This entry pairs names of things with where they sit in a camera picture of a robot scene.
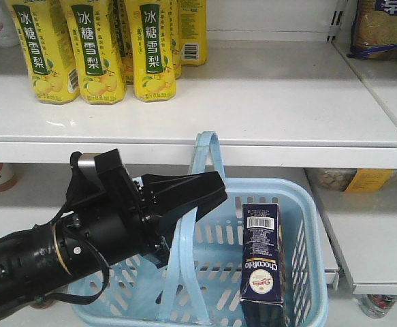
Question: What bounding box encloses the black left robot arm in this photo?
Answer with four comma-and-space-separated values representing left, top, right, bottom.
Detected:
0, 149, 227, 320

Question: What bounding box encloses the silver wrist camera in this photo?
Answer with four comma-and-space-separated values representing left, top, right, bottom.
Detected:
70, 151, 101, 187

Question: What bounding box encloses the blue cracker package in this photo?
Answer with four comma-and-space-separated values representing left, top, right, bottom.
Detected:
348, 0, 397, 60

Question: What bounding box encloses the yellow pear drink bottle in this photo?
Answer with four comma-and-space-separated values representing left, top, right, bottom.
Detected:
6, 1, 80, 104

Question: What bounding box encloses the light blue plastic basket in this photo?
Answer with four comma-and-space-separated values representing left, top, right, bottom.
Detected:
67, 130, 328, 327

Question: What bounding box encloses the dark blue cookie box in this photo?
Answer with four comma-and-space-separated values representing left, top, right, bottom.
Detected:
240, 203, 287, 326

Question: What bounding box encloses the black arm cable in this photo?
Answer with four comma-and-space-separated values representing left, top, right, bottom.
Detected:
34, 204, 110, 305

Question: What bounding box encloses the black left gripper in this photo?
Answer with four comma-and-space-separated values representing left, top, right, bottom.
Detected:
53, 149, 227, 269

